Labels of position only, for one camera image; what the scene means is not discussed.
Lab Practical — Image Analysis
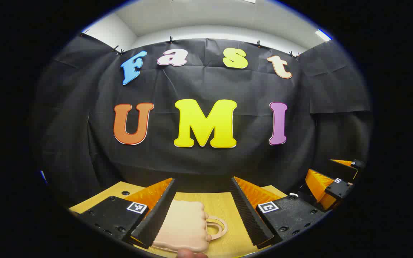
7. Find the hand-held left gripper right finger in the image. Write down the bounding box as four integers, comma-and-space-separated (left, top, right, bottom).
230, 176, 327, 250

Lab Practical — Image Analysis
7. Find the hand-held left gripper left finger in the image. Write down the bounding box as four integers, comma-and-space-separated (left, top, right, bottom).
70, 177, 177, 250

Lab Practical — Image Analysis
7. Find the ceiling light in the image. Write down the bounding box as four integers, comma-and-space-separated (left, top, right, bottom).
315, 29, 332, 42

